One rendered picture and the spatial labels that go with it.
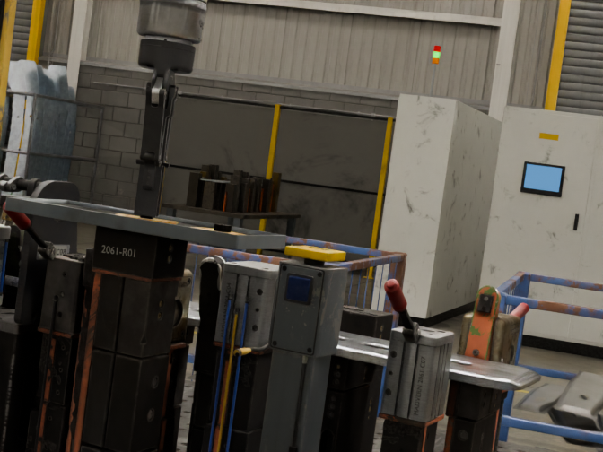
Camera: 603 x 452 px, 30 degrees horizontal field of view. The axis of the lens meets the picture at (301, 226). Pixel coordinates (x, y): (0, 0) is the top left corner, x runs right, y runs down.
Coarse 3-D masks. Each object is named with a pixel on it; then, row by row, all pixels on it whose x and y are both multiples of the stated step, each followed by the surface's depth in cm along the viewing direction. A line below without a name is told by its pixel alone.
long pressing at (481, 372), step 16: (192, 304) 194; (192, 320) 178; (352, 336) 181; (368, 336) 183; (336, 352) 167; (352, 352) 166; (368, 352) 166; (384, 352) 169; (464, 368) 164; (480, 368) 166; (496, 368) 168; (512, 368) 170; (480, 384) 158; (496, 384) 157; (512, 384) 158; (528, 384) 163
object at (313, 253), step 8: (288, 248) 141; (296, 248) 140; (304, 248) 140; (312, 248) 141; (320, 248) 143; (304, 256) 140; (312, 256) 139; (320, 256) 139; (328, 256) 139; (336, 256) 141; (344, 256) 143; (312, 264) 141; (320, 264) 142
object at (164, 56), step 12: (144, 48) 150; (156, 48) 149; (168, 48) 149; (180, 48) 150; (192, 48) 151; (144, 60) 150; (156, 60) 149; (168, 60) 149; (180, 60) 150; (192, 60) 152; (156, 72) 149; (168, 72) 150; (180, 72) 152; (168, 84) 150; (168, 96) 152
